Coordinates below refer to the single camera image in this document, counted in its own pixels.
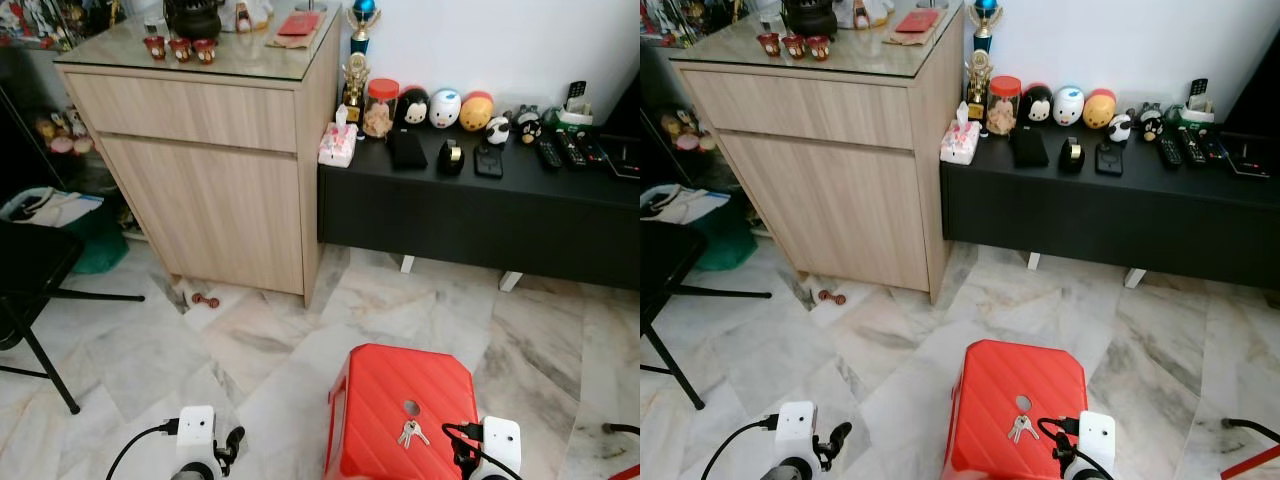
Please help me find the red booklet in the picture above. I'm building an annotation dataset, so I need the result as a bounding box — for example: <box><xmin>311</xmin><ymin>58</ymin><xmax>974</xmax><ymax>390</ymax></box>
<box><xmin>893</xmin><ymin>10</ymin><xmax>943</xmax><ymax>36</ymax></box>
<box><xmin>277</xmin><ymin>12</ymin><xmax>323</xmax><ymax>39</ymax></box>

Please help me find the black round pot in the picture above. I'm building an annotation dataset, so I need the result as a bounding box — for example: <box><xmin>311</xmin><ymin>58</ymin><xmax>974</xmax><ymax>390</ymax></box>
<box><xmin>780</xmin><ymin>0</ymin><xmax>839</xmax><ymax>41</ymax></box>
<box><xmin>162</xmin><ymin>0</ymin><xmax>223</xmax><ymax>41</ymax></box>

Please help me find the white round plush toy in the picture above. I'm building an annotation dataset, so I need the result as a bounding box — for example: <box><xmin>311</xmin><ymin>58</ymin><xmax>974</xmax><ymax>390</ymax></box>
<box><xmin>429</xmin><ymin>88</ymin><xmax>463</xmax><ymax>130</ymax></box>
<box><xmin>1052</xmin><ymin>86</ymin><xmax>1086</xmax><ymax>127</ymax></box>

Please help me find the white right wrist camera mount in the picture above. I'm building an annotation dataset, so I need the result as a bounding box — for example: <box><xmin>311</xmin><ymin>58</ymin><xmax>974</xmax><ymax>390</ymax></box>
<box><xmin>1075</xmin><ymin>410</ymin><xmax>1116</xmax><ymax>477</ymax></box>
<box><xmin>480</xmin><ymin>417</ymin><xmax>522</xmax><ymax>480</ymax></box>

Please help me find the gold trophy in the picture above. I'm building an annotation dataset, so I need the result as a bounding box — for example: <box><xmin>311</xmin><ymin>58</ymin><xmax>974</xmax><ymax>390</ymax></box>
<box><xmin>342</xmin><ymin>55</ymin><xmax>370</xmax><ymax>123</ymax></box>
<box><xmin>965</xmin><ymin>50</ymin><xmax>994</xmax><ymax>121</ymax></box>

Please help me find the black wallet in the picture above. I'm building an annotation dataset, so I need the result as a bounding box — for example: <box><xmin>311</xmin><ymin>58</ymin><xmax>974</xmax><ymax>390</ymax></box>
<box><xmin>1010</xmin><ymin>128</ymin><xmax>1050</xmax><ymax>168</ymax></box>
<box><xmin>388</xmin><ymin>130</ymin><xmax>429</xmax><ymax>171</ymax></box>

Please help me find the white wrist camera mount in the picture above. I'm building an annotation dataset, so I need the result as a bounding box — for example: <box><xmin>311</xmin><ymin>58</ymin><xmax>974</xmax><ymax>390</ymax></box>
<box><xmin>480</xmin><ymin>417</ymin><xmax>522</xmax><ymax>480</ymax></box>
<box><xmin>1075</xmin><ymin>410</ymin><xmax>1116</xmax><ymax>477</ymax></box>
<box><xmin>176</xmin><ymin>405</ymin><xmax>219</xmax><ymax>463</ymax></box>
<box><xmin>775</xmin><ymin>402</ymin><xmax>819</xmax><ymax>463</ymax></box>

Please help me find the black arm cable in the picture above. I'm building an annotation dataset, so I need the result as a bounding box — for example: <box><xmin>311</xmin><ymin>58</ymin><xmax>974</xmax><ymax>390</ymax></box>
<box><xmin>105</xmin><ymin>419</ymin><xmax>180</xmax><ymax>480</ymax></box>
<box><xmin>442</xmin><ymin>422</ymin><xmax>523</xmax><ymax>480</ymax></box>
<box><xmin>1036</xmin><ymin>417</ymin><xmax>1117</xmax><ymax>480</ymax></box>
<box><xmin>700</xmin><ymin>414</ymin><xmax>780</xmax><ymax>480</ymax></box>

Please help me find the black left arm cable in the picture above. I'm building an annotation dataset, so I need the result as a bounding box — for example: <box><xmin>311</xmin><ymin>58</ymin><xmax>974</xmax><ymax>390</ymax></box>
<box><xmin>105</xmin><ymin>419</ymin><xmax>180</xmax><ymax>480</ymax></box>
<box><xmin>700</xmin><ymin>414</ymin><xmax>780</xmax><ymax>480</ymax></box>

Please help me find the pink tissue box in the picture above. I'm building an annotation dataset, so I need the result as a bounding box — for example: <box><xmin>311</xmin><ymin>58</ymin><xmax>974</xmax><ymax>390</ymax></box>
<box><xmin>940</xmin><ymin>103</ymin><xmax>982</xmax><ymax>165</ymax></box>
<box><xmin>318</xmin><ymin>105</ymin><xmax>359</xmax><ymax>168</ymax></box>

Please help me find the black round plush toy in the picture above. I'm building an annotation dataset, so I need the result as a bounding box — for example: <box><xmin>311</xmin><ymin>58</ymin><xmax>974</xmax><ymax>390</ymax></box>
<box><xmin>1020</xmin><ymin>85</ymin><xmax>1054</xmax><ymax>126</ymax></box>
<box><xmin>397</xmin><ymin>87</ymin><xmax>432</xmax><ymax>129</ymax></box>

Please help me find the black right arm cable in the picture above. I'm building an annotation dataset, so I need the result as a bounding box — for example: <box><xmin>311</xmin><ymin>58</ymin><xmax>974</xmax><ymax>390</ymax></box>
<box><xmin>442</xmin><ymin>422</ymin><xmax>523</xmax><ymax>480</ymax></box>
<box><xmin>1036</xmin><ymin>417</ymin><xmax>1117</xmax><ymax>480</ymax></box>

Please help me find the white bag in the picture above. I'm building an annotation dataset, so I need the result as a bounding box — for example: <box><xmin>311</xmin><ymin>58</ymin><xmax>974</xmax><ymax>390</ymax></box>
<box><xmin>640</xmin><ymin>185</ymin><xmax>731</xmax><ymax>227</ymax></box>
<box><xmin>0</xmin><ymin>187</ymin><xmax>104</xmax><ymax>229</ymax></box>

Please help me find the black low console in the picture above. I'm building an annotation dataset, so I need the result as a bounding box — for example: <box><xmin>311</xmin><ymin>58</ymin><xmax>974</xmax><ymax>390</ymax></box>
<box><xmin>318</xmin><ymin>120</ymin><xmax>641</xmax><ymax>293</ymax></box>
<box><xmin>940</xmin><ymin>120</ymin><xmax>1280</xmax><ymax>291</ymax></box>

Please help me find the black set-top box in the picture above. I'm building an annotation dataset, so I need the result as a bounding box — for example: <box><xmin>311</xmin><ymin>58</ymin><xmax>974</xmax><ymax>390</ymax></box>
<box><xmin>1220</xmin><ymin>135</ymin><xmax>1280</xmax><ymax>182</ymax></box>
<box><xmin>605</xmin><ymin>140</ymin><xmax>641</xmax><ymax>182</ymax></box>

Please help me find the dark display shelf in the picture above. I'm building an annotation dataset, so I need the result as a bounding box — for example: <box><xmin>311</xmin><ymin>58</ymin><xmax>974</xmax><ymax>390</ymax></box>
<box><xmin>0</xmin><ymin>0</ymin><xmax>126</xmax><ymax>193</ymax></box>
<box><xmin>640</xmin><ymin>0</ymin><xmax>746</xmax><ymax>193</ymax></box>

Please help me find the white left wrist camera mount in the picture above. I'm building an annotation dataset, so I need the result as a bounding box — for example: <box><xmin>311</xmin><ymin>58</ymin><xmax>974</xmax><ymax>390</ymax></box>
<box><xmin>775</xmin><ymin>402</ymin><xmax>819</xmax><ymax>463</ymax></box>
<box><xmin>176</xmin><ymin>405</ymin><xmax>219</xmax><ymax>463</ymax></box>

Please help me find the light wood cabinet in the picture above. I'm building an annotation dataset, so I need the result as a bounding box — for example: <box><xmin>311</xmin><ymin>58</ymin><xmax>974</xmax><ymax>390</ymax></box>
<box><xmin>668</xmin><ymin>0</ymin><xmax>966</xmax><ymax>306</ymax></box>
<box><xmin>55</xmin><ymin>0</ymin><xmax>343</xmax><ymax>306</ymax></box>

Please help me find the orange round plush toy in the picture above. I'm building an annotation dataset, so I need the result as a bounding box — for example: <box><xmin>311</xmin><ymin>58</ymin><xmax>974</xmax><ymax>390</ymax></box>
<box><xmin>460</xmin><ymin>91</ymin><xmax>495</xmax><ymax>132</ymax></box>
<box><xmin>1083</xmin><ymin>88</ymin><xmax>1118</xmax><ymax>130</ymax></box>

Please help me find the red plastic stool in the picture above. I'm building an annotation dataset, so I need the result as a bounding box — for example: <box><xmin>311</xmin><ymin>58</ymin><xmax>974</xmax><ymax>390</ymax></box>
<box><xmin>325</xmin><ymin>343</ymin><xmax>481</xmax><ymax>480</ymax></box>
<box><xmin>943</xmin><ymin>340</ymin><xmax>1091</xmax><ymax>480</ymax></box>

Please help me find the green bag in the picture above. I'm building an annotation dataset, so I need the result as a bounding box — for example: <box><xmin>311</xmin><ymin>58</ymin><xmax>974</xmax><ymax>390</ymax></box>
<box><xmin>690</xmin><ymin>205</ymin><xmax>758</xmax><ymax>271</ymax></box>
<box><xmin>65</xmin><ymin>205</ymin><xmax>131</xmax><ymax>276</ymax></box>

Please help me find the trophy with blue ball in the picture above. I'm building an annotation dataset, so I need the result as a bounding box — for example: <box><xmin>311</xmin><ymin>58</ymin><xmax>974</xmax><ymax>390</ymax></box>
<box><xmin>968</xmin><ymin>0</ymin><xmax>1001</xmax><ymax>53</ymax></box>
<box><xmin>347</xmin><ymin>0</ymin><xmax>382</xmax><ymax>56</ymax></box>

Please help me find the clear jar red lid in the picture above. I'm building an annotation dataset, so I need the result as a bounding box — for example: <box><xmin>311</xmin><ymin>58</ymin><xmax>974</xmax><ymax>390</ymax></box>
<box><xmin>985</xmin><ymin>76</ymin><xmax>1023</xmax><ymax>137</ymax></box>
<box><xmin>363</xmin><ymin>78</ymin><xmax>401</xmax><ymax>139</ymax></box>

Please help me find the black television screen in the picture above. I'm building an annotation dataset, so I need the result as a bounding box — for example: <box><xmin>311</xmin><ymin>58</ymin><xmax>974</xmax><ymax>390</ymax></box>
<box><xmin>1225</xmin><ymin>55</ymin><xmax>1280</xmax><ymax>139</ymax></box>

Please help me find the black folding chair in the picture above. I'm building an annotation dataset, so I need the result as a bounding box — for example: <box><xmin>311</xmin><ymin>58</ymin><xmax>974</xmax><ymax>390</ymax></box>
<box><xmin>640</xmin><ymin>222</ymin><xmax>773</xmax><ymax>411</ymax></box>
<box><xmin>0</xmin><ymin>220</ymin><xmax>147</xmax><ymax>416</ymax></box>

